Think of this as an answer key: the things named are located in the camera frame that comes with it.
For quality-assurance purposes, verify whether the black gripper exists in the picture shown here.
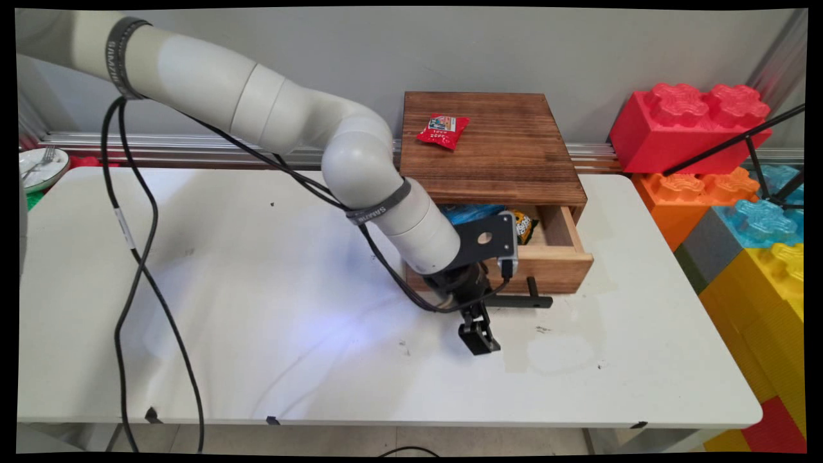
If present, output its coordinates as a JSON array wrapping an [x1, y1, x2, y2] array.
[[424, 262, 502, 356]]

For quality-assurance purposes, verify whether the wooden drawer with black handle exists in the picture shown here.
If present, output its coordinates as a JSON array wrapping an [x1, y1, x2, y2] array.
[[405, 204, 594, 310]]

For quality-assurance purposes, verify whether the yellow snack packet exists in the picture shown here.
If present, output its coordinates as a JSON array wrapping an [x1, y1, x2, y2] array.
[[511, 209, 540, 246]]

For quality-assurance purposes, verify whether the blue snack packet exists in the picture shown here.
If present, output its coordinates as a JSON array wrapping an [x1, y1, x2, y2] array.
[[440, 204, 506, 226]]

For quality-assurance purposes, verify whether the brown wooden cabinet box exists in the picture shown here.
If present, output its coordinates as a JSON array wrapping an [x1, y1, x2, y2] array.
[[400, 91, 588, 222]]

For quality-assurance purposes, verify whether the red snack packet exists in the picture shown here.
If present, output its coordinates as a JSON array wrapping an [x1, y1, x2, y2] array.
[[415, 113, 471, 151]]

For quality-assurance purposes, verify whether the grey giant toy brick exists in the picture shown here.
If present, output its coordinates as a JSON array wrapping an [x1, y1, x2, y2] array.
[[673, 206, 748, 295]]

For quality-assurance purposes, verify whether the orange giant toy brick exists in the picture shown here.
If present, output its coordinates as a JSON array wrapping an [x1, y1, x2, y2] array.
[[631, 167, 761, 252]]

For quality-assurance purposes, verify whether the yellow giant toy brick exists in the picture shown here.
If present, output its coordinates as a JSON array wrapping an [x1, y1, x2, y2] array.
[[698, 242, 806, 439]]

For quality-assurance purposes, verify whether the red giant toy brick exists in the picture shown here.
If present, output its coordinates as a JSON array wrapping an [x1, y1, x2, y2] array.
[[608, 82, 773, 176]]

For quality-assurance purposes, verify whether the light blue giant toy brick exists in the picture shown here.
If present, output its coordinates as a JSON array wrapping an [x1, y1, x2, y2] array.
[[712, 198, 805, 250], [748, 163, 805, 208]]

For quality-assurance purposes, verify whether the red foam floor brick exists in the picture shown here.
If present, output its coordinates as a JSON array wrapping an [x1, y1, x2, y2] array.
[[741, 395, 807, 455]]

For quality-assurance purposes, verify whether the black tripod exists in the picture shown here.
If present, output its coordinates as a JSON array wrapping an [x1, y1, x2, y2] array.
[[662, 103, 806, 210]]

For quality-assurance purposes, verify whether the white plate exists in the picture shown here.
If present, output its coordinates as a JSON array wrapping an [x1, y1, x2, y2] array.
[[19, 147, 71, 194]]

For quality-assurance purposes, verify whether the silver fork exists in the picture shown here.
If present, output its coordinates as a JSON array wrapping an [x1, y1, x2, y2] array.
[[22, 146, 58, 180]]

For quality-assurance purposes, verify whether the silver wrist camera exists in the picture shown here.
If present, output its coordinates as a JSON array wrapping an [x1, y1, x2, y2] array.
[[498, 210, 520, 279]]

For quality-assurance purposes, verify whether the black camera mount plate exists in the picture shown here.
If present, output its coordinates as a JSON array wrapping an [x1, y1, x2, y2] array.
[[448, 214, 518, 271]]

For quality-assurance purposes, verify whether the grey velcro strap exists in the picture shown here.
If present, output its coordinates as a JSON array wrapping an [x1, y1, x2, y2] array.
[[345, 177, 413, 226], [105, 17, 153, 101]]

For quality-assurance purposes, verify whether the aluminium frame rail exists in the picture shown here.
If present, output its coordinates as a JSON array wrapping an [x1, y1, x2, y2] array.
[[37, 131, 805, 173]]

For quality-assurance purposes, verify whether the black cable with white label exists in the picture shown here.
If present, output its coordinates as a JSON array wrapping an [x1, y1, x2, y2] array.
[[100, 95, 160, 454]]

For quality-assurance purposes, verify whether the aluminium frame post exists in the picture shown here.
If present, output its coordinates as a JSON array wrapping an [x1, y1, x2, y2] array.
[[745, 9, 808, 111]]

